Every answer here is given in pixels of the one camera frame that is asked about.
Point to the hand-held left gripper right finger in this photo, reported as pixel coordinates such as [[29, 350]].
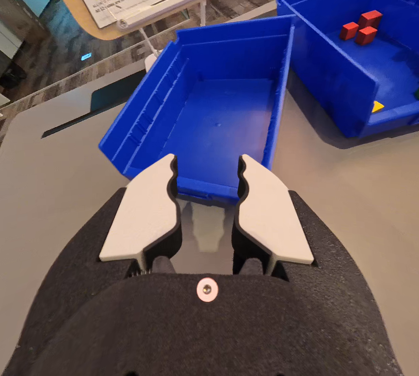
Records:
[[271, 219]]

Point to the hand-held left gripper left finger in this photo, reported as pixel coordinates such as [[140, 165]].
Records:
[[140, 219]]

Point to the blue plastic bin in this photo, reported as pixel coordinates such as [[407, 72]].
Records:
[[327, 72], [222, 121]]

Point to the yellow wooden cube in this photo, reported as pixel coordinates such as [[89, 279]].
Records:
[[377, 108]]

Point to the white board stand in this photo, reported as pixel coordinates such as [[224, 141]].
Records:
[[152, 60]]

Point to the red wooden cube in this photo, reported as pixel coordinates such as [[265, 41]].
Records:
[[366, 36], [370, 19], [348, 30]]

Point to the white sheet holder bar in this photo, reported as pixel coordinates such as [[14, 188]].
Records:
[[163, 2]]

